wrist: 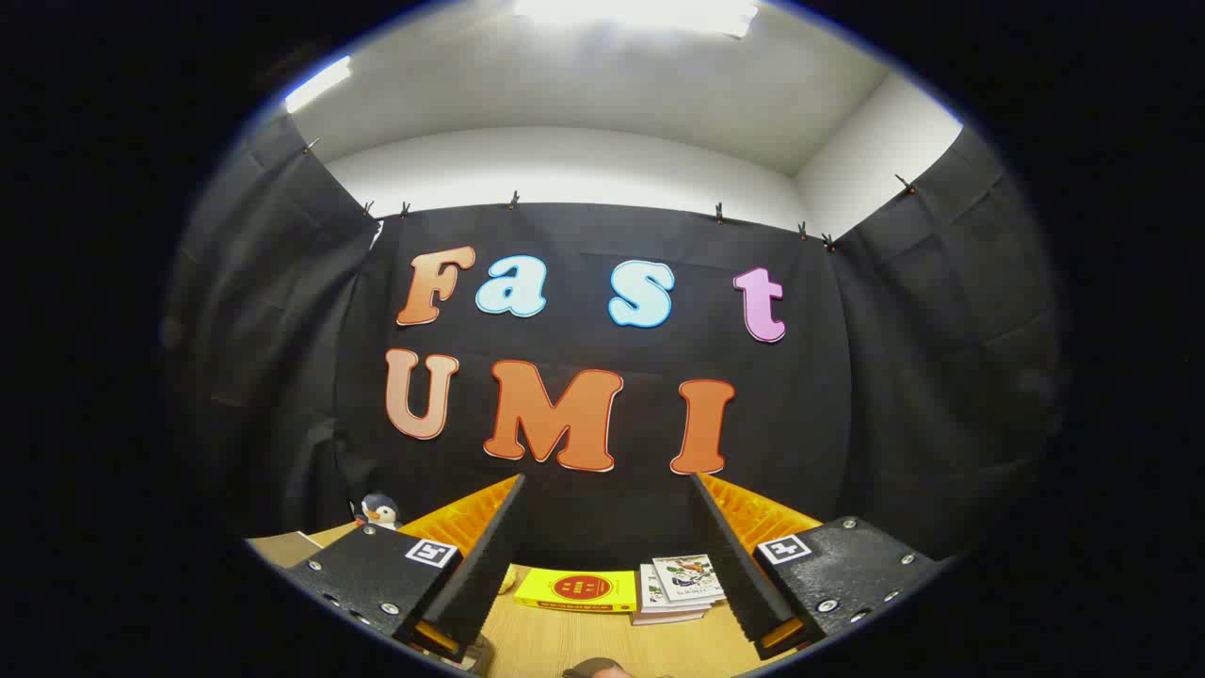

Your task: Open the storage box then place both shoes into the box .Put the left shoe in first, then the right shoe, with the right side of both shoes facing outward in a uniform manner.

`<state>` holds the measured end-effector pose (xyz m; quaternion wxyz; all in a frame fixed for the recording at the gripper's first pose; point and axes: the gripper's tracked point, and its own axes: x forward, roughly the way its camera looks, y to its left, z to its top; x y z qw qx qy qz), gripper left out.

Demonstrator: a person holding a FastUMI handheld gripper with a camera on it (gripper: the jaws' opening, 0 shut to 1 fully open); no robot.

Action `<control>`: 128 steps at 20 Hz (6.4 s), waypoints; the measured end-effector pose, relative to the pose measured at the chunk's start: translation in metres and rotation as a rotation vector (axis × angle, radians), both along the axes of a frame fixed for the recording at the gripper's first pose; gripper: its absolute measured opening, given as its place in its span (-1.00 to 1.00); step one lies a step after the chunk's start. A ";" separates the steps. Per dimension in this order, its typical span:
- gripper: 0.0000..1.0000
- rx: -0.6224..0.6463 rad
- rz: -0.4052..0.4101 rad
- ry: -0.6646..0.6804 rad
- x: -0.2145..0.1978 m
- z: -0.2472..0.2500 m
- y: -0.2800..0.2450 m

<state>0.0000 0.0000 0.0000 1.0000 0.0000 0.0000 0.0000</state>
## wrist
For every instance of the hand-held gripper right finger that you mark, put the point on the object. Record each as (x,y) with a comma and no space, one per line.
(730,565)

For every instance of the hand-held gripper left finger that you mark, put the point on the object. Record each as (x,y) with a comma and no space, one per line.
(485,574)

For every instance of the white book with illustrated cover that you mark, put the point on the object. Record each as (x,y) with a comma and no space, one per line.
(687,576)

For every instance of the thick white book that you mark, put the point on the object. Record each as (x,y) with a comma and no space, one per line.
(664,618)

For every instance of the white paperback book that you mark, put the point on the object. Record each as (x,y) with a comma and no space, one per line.
(650,593)

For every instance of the yellow book with red circle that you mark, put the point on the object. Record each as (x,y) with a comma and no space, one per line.
(576,589)

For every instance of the penguin plush toy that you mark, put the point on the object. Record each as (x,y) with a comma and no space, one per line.
(379,511)

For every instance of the row of black cloth clips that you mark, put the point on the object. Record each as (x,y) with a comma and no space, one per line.
(514,200)

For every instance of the ceiling light panel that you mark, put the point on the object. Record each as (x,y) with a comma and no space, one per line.
(318,83)
(640,14)

